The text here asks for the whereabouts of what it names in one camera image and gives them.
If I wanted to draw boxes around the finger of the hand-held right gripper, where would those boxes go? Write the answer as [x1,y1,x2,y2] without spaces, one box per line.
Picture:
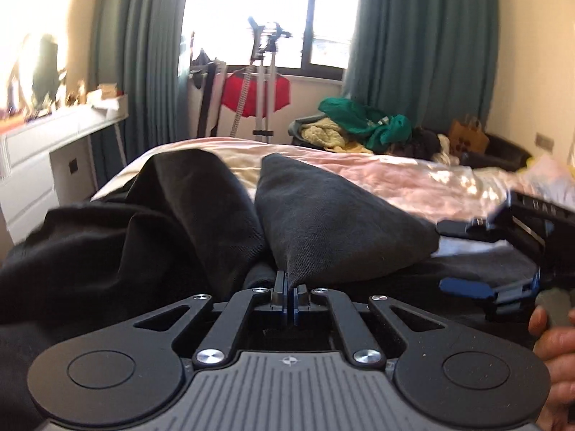
[439,276,540,319]
[437,214,514,244]

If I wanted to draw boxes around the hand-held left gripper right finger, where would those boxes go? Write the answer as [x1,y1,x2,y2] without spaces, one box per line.
[292,284,450,367]

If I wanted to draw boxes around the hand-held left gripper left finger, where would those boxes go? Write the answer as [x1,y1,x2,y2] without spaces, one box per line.
[132,271,287,367]

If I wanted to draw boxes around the black pants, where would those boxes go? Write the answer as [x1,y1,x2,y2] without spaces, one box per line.
[0,148,546,431]

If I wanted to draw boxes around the dark clothes pile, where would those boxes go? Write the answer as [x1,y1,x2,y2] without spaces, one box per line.
[404,128,443,160]

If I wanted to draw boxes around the person's right hand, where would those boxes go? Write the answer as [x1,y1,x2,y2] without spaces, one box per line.
[529,306,575,431]

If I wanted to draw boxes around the bed with pink sheet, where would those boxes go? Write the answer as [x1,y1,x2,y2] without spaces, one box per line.
[90,137,575,279]

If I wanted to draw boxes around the white cloth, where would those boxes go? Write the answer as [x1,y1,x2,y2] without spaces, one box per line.
[438,135,459,164]

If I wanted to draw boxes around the brown paper bag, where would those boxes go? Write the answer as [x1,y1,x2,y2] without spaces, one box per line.
[448,114,490,153]

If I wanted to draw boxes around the green garment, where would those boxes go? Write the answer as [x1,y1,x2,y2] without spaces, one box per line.
[318,97,413,153]

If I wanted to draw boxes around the yellow garment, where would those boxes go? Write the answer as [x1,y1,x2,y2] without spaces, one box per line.
[300,117,364,151]

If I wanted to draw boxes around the teal curtain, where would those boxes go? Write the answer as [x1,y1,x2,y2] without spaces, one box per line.
[87,0,192,144]
[341,0,499,140]

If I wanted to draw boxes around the garment steamer stand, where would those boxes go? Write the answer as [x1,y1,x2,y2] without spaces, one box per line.
[247,17,293,142]

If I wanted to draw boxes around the red hanging garment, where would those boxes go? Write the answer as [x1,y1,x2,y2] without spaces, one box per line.
[220,72,290,113]

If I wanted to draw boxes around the white black upright board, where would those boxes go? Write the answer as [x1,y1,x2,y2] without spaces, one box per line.
[189,49,227,138]

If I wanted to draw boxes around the pale cardboard box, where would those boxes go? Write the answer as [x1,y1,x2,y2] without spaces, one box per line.
[85,83,120,99]

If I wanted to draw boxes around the white dressing table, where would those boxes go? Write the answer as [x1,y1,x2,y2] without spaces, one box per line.
[0,94,129,245]

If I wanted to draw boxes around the dark framed window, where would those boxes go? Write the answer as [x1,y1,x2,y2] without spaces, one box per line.
[182,0,362,82]

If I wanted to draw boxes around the wavy vanity mirror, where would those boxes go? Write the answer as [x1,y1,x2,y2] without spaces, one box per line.
[11,31,68,108]

